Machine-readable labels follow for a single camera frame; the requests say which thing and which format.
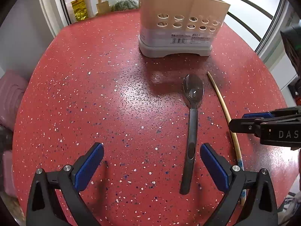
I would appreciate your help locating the white refrigerator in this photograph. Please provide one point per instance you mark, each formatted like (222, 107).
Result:
(251, 19)

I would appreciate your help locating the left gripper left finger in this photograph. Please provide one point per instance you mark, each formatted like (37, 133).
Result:
(43, 206)

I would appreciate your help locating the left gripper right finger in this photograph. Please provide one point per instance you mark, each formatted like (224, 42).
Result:
(260, 207)

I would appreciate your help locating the pink plastic stool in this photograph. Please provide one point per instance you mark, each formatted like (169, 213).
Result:
(13, 87)

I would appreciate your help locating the yellow foil bag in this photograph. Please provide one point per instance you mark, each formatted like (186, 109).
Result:
(80, 10)

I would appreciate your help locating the beige utensil holder caddy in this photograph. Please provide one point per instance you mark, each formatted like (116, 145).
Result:
(179, 26)

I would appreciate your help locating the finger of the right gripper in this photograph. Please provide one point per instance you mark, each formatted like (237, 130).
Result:
(264, 126)
(275, 113)

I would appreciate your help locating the grey-handled spoon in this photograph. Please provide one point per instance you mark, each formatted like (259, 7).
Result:
(194, 92)

